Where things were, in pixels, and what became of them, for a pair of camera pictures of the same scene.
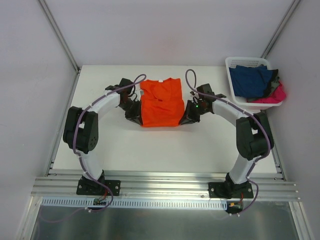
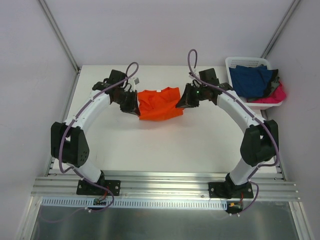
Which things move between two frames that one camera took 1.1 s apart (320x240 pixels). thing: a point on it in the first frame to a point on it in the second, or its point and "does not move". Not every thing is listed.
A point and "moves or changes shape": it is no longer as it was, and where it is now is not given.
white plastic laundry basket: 248,61 does not move
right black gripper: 191,113 to 191,96
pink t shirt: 277,95 does not move
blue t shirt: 252,82 does not move
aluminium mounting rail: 65,186 does not move
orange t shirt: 162,104 moves or changes shape
